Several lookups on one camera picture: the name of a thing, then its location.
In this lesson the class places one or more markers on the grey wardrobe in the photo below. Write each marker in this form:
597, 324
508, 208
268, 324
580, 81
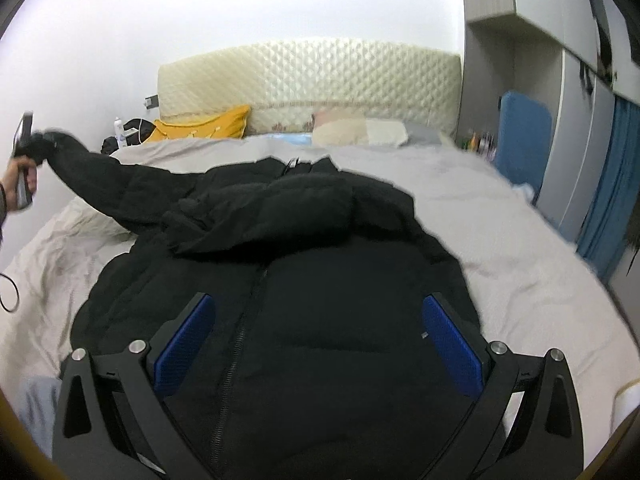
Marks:
570, 110

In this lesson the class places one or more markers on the grey pillow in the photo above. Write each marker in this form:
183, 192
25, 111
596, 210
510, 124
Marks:
425, 132

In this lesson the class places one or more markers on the black bag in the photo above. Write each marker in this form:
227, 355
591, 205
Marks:
111, 144

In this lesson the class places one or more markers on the blue padded board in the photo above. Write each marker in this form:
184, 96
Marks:
522, 140

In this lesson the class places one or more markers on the cream pillow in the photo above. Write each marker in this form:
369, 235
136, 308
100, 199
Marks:
350, 132

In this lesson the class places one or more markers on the yellow pillow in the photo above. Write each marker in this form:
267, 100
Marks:
200, 127

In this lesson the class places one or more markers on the person's jeans leg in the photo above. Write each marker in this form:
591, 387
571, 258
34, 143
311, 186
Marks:
40, 410

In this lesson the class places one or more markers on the wall socket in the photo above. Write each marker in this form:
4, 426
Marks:
151, 102

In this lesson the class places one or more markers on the row of small bottles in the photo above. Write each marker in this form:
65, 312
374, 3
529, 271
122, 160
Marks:
480, 144

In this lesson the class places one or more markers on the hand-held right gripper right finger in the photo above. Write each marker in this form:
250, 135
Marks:
452, 347

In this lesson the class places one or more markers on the white plastic bottle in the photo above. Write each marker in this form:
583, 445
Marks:
119, 129

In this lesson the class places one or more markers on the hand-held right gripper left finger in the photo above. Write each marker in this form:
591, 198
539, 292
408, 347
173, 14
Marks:
185, 347

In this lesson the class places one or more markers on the person's left hand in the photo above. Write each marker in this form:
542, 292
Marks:
26, 172

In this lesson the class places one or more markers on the blue curtain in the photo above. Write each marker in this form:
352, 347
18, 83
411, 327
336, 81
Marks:
612, 190

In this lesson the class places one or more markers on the light blue cloth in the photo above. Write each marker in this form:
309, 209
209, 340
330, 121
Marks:
287, 139

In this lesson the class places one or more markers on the cream quilted headboard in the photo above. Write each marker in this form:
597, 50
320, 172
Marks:
310, 75

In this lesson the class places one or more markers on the black puffer jacket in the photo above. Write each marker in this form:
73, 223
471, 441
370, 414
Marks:
320, 240

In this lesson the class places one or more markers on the grey bed sheet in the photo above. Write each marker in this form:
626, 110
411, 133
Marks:
505, 240

